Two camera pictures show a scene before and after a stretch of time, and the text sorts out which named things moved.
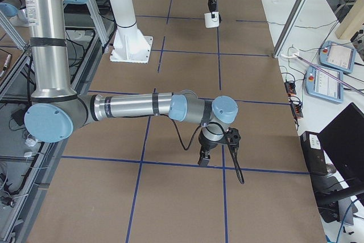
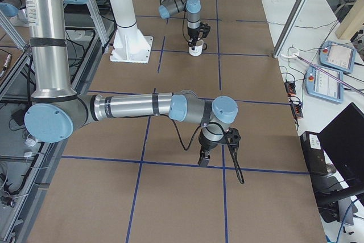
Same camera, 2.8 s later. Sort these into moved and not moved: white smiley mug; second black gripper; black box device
Moved: white smiley mug
Not moved: black box device; second black gripper
